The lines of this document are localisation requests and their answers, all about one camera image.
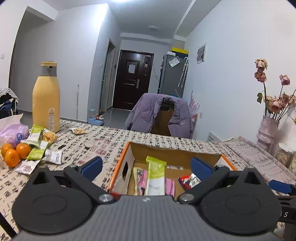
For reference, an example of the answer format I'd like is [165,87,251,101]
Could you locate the green white protein bar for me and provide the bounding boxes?
[145,156,167,196]

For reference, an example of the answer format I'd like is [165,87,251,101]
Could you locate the red silver snack packet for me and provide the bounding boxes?
[178,173,201,191]

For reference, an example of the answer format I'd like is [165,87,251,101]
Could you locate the pink knitted table runner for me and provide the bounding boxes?
[218,137,295,184]

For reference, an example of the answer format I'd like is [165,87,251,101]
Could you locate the white snack packet on table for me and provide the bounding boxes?
[42,150,62,165]

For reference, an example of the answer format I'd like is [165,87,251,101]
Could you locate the orange cardboard snack box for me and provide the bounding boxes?
[107,142,237,198]

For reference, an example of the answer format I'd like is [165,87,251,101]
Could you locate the pink snack packet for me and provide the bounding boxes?
[133,168,175,196]

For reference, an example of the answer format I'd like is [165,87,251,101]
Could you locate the small snack packet far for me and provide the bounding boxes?
[70,128,87,135]

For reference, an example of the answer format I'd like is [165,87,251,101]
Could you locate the pink textured vase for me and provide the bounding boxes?
[256,116,280,154]

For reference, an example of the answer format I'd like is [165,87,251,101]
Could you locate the green snack bar on table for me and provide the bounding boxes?
[25,125,44,148]

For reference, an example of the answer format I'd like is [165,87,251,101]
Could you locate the orange mandarin back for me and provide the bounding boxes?
[16,143,31,160]

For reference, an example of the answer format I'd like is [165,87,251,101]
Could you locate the orange mandarin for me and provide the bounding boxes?
[4,149,20,168]
[1,143,14,157]
[16,143,31,160]

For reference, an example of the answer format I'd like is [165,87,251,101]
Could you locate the wooden chair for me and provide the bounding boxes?
[151,108,174,136]

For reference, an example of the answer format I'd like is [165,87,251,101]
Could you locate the orange mandarin front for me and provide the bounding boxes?
[4,149,20,168]

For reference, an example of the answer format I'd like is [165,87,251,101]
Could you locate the purple jacket on chair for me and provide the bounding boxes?
[125,93,193,138]

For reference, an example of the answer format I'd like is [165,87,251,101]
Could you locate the purple tissue pack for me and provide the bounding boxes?
[0,123,29,147]

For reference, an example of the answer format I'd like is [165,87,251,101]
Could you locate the yellow thermos bottle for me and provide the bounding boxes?
[32,61,60,133]

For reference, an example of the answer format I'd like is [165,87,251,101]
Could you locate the dried pink roses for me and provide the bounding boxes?
[254,58,295,122]

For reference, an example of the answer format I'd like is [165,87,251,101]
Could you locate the grey refrigerator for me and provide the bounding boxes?
[158,51,189,98]

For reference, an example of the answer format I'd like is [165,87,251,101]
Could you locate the dark entrance door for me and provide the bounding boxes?
[112,50,154,110]

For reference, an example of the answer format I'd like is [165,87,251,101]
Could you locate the wall poster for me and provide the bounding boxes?
[196,44,206,64]

